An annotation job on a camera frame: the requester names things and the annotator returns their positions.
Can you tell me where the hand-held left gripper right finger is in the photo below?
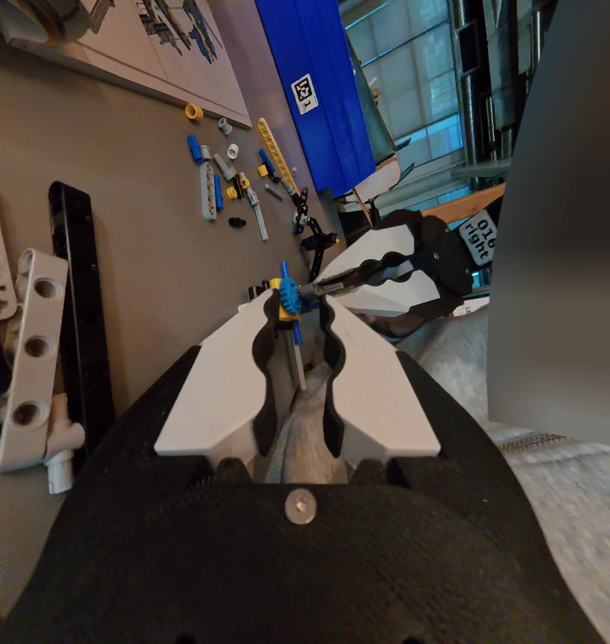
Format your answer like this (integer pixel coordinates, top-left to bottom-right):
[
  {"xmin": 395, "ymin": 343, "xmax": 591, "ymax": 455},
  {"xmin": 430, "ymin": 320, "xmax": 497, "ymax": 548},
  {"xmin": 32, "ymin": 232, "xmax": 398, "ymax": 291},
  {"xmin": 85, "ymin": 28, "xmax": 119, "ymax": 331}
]
[{"xmin": 319, "ymin": 296, "xmax": 440, "ymax": 480}]

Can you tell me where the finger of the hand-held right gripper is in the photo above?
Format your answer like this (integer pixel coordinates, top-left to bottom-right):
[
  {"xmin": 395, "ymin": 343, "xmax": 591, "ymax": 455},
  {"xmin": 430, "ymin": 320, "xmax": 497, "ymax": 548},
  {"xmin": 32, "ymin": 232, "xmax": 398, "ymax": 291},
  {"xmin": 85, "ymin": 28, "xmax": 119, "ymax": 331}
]
[
  {"xmin": 312, "ymin": 269, "xmax": 440, "ymax": 319},
  {"xmin": 312, "ymin": 224, "xmax": 419, "ymax": 290}
]

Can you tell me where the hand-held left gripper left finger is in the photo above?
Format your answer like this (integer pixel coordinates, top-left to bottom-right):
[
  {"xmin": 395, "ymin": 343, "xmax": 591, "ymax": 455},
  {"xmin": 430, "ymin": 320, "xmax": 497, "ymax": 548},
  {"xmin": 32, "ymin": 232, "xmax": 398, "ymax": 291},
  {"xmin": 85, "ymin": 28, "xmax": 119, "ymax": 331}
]
[{"xmin": 154, "ymin": 291, "xmax": 280, "ymax": 478}]

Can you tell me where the multicoloured lego gear assembly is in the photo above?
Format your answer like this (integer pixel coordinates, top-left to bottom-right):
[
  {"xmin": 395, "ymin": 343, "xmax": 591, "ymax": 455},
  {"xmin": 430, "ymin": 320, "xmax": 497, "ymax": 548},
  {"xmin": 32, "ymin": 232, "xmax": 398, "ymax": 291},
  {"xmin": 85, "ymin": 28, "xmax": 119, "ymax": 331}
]
[{"xmin": 237, "ymin": 261, "xmax": 336, "ymax": 393}]

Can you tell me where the black lego beam sub-assembly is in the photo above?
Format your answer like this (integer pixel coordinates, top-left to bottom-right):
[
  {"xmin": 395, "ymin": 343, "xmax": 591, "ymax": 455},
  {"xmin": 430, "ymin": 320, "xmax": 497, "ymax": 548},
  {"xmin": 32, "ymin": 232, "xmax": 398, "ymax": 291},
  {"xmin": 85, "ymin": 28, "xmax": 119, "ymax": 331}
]
[{"xmin": 292, "ymin": 186, "xmax": 339, "ymax": 283}]

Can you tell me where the grey lego axle with connector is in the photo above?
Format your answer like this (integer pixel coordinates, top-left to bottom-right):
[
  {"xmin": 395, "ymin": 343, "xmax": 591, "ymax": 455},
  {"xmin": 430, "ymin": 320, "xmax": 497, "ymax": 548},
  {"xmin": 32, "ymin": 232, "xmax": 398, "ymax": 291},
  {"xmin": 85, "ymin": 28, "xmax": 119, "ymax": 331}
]
[{"xmin": 238, "ymin": 171, "xmax": 269, "ymax": 241}]

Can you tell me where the long yellow lego beam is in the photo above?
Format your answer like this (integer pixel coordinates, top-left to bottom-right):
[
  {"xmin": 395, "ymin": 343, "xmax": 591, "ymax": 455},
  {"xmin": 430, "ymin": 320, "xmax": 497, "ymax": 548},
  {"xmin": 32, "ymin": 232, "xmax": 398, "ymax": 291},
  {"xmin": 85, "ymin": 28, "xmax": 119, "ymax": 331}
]
[{"xmin": 257, "ymin": 117, "xmax": 301, "ymax": 197}]

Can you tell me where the white lego connector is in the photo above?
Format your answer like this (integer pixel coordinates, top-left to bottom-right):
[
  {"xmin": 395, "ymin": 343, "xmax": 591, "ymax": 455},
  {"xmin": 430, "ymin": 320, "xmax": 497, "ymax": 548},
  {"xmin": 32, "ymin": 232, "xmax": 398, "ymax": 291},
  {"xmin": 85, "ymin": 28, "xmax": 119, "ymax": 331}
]
[{"xmin": 45, "ymin": 392, "xmax": 86, "ymax": 495}]

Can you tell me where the long light grey lego beam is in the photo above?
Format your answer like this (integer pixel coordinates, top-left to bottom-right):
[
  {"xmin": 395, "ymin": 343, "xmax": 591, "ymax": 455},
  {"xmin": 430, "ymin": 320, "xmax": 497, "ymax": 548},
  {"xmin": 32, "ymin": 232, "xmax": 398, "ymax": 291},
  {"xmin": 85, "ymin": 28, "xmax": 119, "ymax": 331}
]
[{"xmin": 0, "ymin": 248, "xmax": 70, "ymax": 477}]

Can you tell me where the lego instruction booklet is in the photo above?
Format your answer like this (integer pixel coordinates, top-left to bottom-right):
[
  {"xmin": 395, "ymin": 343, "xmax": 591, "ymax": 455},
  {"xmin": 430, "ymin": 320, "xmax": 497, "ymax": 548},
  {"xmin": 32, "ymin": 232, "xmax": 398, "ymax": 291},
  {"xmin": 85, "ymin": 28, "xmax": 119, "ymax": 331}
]
[{"xmin": 0, "ymin": 0, "xmax": 253, "ymax": 131}]

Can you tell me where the person's right hand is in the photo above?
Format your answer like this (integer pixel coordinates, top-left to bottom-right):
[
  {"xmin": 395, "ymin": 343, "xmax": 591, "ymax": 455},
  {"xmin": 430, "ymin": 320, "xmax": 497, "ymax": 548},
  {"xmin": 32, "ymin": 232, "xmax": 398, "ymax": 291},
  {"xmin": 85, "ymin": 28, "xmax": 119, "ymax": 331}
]
[{"xmin": 366, "ymin": 313, "xmax": 424, "ymax": 339}]

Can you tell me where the brown cardboard box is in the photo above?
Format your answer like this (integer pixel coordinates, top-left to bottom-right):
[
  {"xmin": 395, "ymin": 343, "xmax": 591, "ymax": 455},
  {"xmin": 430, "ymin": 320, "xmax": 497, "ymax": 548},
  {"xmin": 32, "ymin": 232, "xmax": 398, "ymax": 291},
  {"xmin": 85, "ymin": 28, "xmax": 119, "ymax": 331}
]
[{"xmin": 353, "ymin": 151, "xmax": 402, "ymax": 224}]

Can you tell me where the grey zip hoodie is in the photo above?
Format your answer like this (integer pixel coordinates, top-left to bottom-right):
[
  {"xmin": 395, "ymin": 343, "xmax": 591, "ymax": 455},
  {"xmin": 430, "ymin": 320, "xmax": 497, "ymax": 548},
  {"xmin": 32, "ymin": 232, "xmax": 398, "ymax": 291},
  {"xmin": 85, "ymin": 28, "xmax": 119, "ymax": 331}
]
[{"xmin": 280, "ymin": 302, "xmax": 610, "ymax": 644}]

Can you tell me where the blue plastic storage bin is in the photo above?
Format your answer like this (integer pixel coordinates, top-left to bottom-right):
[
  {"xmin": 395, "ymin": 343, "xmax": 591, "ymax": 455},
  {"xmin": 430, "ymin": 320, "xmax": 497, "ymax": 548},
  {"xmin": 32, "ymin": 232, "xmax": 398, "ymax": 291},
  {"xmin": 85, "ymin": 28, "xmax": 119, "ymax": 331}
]
[{"xmin": 255, "ymin": 0, "xmax": 377, "ymax": 198}]

